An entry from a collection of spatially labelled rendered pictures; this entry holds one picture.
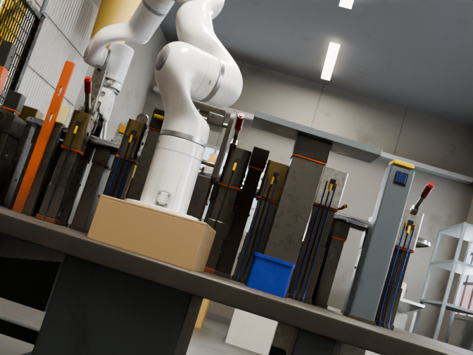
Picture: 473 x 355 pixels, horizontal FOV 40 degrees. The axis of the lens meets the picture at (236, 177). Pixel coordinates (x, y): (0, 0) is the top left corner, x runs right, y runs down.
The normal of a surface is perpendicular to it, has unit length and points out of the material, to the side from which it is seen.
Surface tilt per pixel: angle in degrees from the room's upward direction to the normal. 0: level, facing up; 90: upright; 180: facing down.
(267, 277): 90
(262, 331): 90
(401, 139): 90
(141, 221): 90
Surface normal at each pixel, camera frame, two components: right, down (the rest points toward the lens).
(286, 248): 0.02, -0.14
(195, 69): 0.54, 0.15
